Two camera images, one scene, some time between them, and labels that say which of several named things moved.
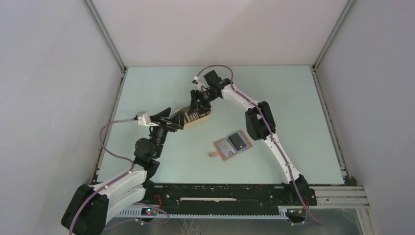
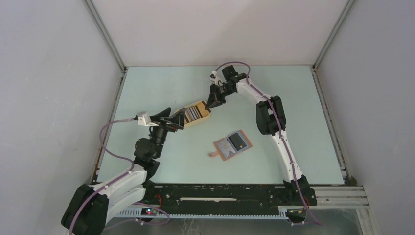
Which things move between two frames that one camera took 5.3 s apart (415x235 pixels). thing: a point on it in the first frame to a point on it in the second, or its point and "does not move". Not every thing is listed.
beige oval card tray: (194, 117) does not move
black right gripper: (194, 106) to (215, 99)
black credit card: (237, 141) does not move
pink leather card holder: (231, 145) does not move
